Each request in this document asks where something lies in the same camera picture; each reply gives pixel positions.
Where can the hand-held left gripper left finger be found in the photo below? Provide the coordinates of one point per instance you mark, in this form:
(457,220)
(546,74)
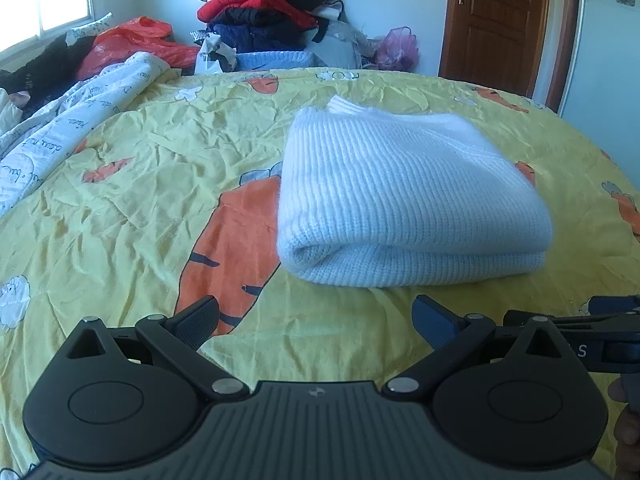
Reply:
(200,316)

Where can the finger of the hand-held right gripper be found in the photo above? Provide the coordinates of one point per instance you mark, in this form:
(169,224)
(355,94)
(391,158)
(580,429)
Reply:
(615,304)
(600,322)

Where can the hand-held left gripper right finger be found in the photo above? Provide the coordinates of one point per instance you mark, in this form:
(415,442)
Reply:
(429,316)

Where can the white knit sweater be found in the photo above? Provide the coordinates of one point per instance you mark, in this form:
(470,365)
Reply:
(400,195)

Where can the person's right hand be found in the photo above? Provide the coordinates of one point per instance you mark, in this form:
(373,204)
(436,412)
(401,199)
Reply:
(629,440)

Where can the yellow carrot print bedsheet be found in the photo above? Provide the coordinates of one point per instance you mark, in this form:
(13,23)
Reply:
(150,185)

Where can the white printed quilt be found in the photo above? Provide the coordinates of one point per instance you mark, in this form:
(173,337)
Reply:
(60,125)

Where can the black and white patterned bag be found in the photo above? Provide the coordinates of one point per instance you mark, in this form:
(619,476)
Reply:
(215,55)

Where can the light blue knit garment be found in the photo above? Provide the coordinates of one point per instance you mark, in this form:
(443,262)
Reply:
(275,60)

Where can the pink plastic bag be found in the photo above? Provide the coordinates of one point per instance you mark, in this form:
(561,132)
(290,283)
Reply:
(397,50)

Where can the grey cloth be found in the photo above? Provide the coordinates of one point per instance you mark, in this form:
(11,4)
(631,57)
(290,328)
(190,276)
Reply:
(342,47)

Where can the red plastic bag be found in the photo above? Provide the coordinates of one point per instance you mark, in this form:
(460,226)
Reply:
(130,42)

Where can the navy garment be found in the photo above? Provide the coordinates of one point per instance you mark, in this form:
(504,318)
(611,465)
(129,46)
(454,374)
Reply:
(255,37)

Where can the dark cloth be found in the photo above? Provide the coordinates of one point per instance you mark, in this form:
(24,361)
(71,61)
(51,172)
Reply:
(45,65)

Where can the brown wooden door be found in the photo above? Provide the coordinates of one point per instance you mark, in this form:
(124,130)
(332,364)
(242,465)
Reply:
(495,25)

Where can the brown wooden door frame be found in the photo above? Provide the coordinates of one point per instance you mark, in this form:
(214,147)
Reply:
(565,35)

